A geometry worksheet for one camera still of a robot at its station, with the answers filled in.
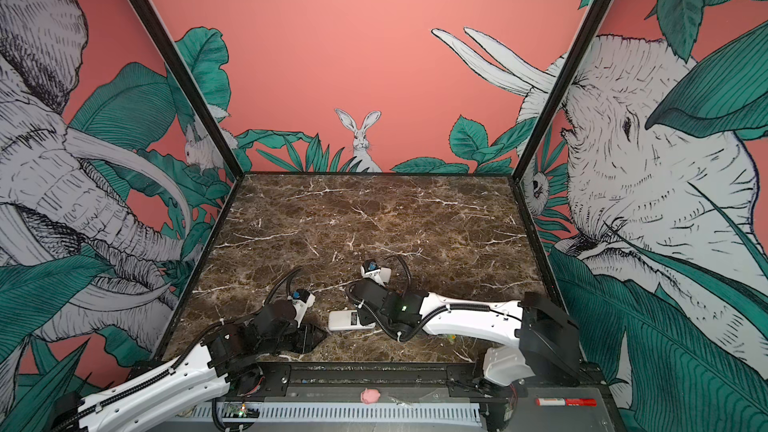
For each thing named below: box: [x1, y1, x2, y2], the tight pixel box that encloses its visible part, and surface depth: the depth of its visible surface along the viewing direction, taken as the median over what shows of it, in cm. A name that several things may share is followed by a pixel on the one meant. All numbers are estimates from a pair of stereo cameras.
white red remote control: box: [328, 310, 376, 331], surface depth 84 cm
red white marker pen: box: [536, 398, 598, 407], surface depth 73 cm
